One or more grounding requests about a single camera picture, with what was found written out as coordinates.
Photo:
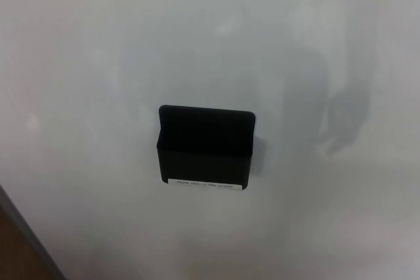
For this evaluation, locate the grey aluminium whiteboard frame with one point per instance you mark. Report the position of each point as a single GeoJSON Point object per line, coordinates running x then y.
{"type": "Point", "coordinates": [23, 224]}

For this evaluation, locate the white whiteboard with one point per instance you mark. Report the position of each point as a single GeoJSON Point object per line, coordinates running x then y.
{"type": "Point", "coordinates": [98, 47]}

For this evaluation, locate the brown wooden panel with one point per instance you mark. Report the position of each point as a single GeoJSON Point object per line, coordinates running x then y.
{"type": "Point", "coordinates": [13, 253]}

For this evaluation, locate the black magnetic marker holder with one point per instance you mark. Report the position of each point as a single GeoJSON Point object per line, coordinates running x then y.
{"type": "Point", "coordinates": [203, 149]}

